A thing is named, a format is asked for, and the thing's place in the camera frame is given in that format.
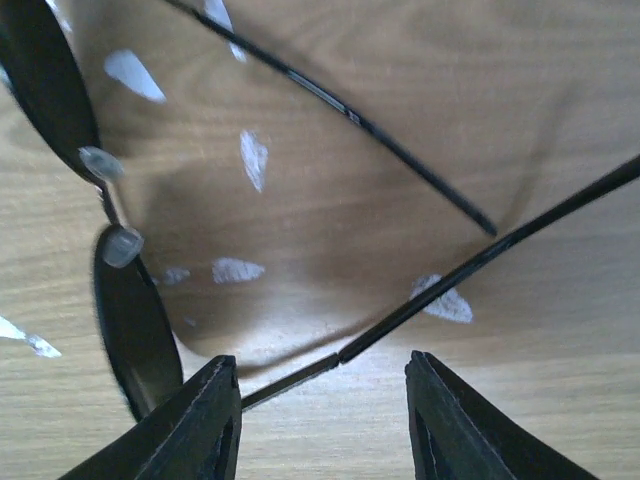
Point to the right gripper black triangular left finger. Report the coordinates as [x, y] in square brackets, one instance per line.
[194, 435]

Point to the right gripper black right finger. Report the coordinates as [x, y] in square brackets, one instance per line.
[456, 433]

